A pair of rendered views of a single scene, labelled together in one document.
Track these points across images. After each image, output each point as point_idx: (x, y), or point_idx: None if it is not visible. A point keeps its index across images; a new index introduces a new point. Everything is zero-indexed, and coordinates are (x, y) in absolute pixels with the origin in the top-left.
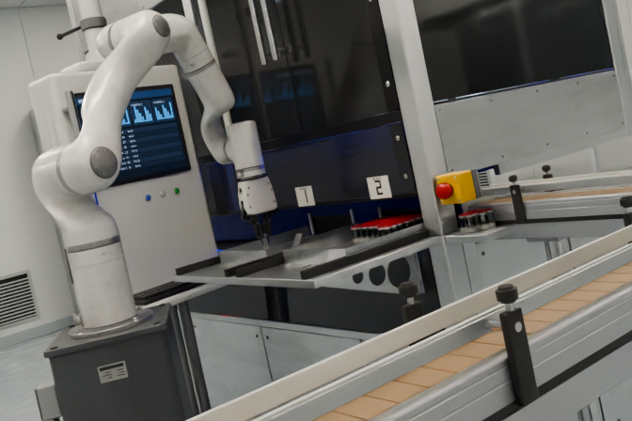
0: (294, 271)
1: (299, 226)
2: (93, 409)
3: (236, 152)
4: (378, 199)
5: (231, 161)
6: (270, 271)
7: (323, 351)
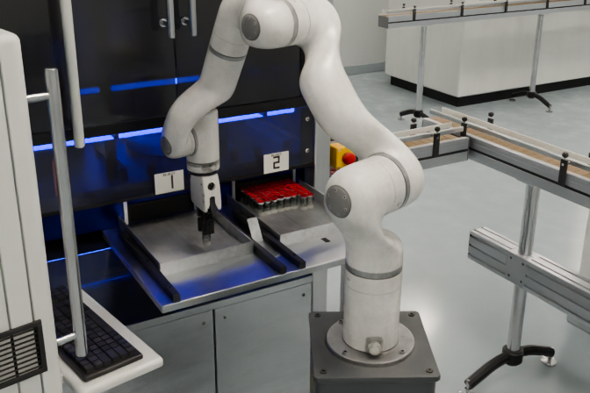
0: (338, 246)
1: (100, 218)
2: None
3: (212, 144)
4: (272, 173)
5: (195, 153)
6: (307, 254)
7: (152, 344)
